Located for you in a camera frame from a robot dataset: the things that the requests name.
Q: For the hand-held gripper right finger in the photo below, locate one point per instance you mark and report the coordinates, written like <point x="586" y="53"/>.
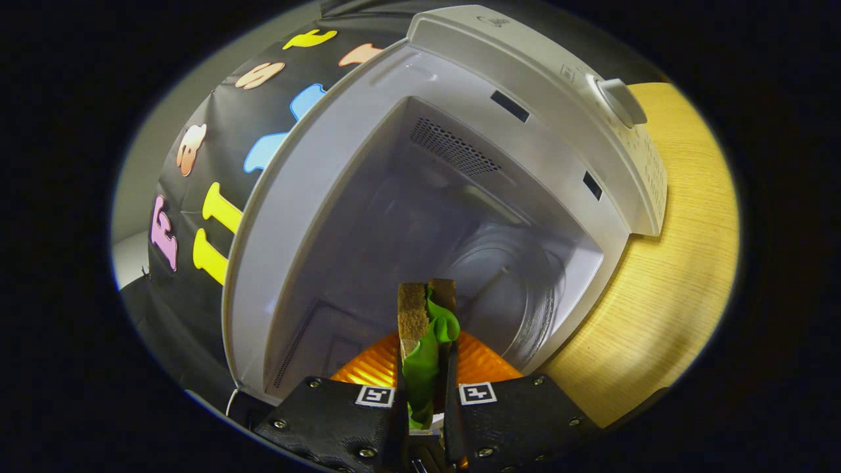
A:
<point x="519" y="420"/>

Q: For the sandwich with green lettuce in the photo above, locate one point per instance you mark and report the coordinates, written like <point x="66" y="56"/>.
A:
<point x="412" y="315"/>

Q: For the white microwave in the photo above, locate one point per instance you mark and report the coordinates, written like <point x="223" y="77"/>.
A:
<point x="315" y="197"/>

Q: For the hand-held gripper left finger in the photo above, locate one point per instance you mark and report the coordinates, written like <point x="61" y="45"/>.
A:
<point x="335" y="420"/>

